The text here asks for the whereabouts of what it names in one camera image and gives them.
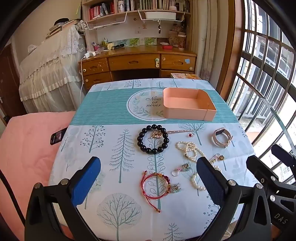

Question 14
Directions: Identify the stack of books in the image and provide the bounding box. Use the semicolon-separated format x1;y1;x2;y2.
45;20;80;39

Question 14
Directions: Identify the black smartphone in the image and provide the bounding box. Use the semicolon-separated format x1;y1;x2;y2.
50;130;64;146

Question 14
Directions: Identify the pale floral curtain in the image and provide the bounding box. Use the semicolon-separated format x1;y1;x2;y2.
192;0;234;93

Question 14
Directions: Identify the row of shelf books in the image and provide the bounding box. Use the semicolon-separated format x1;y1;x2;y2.
89;0;190;19

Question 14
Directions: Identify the dark wooden door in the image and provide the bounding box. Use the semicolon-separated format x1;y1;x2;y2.
0;44;26;116

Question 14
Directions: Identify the white plastic tray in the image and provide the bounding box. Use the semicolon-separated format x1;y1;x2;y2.
145;11;177;19

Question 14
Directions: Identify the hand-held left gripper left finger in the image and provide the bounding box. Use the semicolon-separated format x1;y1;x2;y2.
24;156;101;241

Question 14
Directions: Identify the pink box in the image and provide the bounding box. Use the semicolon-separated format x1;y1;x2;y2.
162;87;217;121

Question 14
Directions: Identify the pink strap watch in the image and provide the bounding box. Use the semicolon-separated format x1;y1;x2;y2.
211;127;233;148

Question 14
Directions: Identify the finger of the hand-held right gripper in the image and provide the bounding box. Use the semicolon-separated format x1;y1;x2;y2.
271;144;296;168
246;155;296;205

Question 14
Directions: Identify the black cable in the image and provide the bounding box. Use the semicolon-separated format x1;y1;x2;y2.
0;169;26;226

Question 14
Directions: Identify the red woven string bracelet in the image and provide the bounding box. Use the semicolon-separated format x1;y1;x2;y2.
141;171;171;213

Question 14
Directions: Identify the white pearl necklace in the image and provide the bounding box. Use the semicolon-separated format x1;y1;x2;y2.
176;141;222;191

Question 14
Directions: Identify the white wire hanging basket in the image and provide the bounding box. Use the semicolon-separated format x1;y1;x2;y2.
86;11;128;30
137;9;186;24

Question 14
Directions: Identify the orange magazine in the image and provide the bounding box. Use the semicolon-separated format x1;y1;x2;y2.
171;72;202;80

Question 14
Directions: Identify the tree print tablecloth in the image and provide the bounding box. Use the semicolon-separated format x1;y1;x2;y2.
48;78;255;241

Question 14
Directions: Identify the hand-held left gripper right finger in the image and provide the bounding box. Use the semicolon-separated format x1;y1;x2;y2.
196;157;272;241

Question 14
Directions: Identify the gold leaf hairpin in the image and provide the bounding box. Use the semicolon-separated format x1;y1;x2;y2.
151;128;199;139

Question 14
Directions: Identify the window security grille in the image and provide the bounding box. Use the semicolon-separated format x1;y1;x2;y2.
227;0;296;186

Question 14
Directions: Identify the wooden desk with drawers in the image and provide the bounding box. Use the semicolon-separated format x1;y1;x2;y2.
79;44;197;91

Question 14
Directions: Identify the white charger cable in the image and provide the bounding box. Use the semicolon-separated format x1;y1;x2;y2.
80;56;85;99

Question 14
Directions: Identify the black bead bracelet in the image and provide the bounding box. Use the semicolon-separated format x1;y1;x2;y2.
137;124;170;154

